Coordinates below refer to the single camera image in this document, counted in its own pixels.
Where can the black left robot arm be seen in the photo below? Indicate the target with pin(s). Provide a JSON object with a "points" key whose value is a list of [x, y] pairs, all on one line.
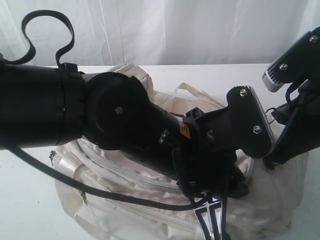
{"points": [[44, 106]]}

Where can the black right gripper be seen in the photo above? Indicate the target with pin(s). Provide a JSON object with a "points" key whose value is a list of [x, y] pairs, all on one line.
{"points": [[302, 133]]}

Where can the cream fabric duffel bag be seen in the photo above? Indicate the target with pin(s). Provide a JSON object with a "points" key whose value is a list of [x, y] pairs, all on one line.
{"points": [[266, 211]]}

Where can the white backdrop curtain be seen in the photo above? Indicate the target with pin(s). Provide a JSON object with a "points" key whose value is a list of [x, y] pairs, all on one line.
{"points": [[168, 32]]}

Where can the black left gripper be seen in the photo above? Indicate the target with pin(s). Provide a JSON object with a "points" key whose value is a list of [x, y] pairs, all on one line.
{"points": [[209, 176]]}

